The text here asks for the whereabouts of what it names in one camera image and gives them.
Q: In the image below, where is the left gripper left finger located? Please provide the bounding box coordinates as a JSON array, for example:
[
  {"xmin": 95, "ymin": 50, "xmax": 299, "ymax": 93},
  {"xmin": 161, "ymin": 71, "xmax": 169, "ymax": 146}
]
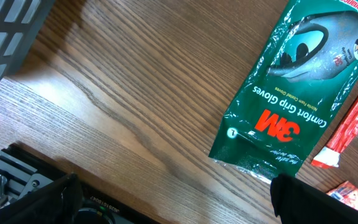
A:
[{"xmin": 0, "ymin": 173, "xmax": 83, "ymax": 224}]

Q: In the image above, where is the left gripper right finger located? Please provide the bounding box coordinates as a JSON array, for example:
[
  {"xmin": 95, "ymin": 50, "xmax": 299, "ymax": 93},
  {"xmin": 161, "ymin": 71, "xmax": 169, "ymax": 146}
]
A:
[{"xmin": 270, "ymin": 174, "xmax": 358, "ymax": 224}]

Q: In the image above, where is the small red tissue packet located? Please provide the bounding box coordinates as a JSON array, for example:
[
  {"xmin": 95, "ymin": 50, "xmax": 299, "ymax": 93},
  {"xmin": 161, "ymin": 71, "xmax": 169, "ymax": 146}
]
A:
[{"xmin": 326, "ymin": 181, "xmax": 358, "ymax": 210}]

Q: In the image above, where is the red snack stick packet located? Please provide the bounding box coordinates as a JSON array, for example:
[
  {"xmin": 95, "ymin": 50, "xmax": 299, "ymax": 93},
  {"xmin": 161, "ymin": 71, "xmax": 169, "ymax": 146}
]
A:
[{"xmin": 311, "ymin": 97, "xmax": 358, "ymax": 169}]

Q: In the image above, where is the green 3M gloves package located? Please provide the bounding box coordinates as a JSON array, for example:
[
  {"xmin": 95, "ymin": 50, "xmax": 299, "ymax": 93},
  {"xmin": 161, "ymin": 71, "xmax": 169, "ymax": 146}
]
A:
[{"xmin": 209, "ymin": 0, "xmax": 358, "ymax": 182}]

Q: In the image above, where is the grey plastic shopping basket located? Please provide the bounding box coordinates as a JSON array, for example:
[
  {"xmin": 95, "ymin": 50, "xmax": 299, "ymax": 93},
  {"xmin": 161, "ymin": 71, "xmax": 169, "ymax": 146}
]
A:
[{"xmin": 0, "ymin": 0, "xmax": 55, "ymax": 81}]

